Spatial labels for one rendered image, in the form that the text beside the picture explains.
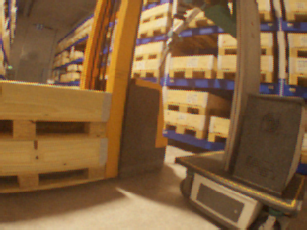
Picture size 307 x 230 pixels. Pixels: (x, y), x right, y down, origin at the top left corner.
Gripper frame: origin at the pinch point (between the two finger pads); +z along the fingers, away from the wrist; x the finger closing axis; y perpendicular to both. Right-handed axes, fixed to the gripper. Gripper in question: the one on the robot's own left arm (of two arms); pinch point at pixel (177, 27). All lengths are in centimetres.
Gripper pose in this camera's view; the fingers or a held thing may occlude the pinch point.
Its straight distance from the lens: 180.9
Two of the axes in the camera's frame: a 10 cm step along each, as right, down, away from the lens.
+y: -3.7, -5.1, 7.8
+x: -9.1, 0.3, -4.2
